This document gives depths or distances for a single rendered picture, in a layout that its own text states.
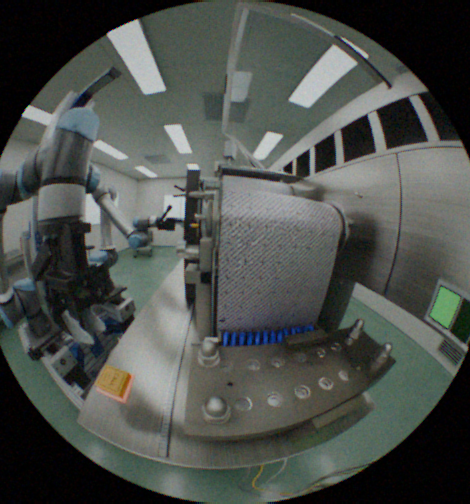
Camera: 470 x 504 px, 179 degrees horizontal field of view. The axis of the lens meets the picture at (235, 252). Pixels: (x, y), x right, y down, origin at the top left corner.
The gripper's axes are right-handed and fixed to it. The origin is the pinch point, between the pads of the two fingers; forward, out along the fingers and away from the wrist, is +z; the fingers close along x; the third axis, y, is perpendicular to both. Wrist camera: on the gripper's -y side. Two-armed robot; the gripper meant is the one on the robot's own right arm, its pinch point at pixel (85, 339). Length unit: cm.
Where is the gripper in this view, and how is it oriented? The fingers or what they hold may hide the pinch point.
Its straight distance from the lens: 33.6
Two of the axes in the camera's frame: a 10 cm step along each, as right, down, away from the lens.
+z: -0.7, 9.7, 2.2
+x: -1.1, -2.3, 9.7
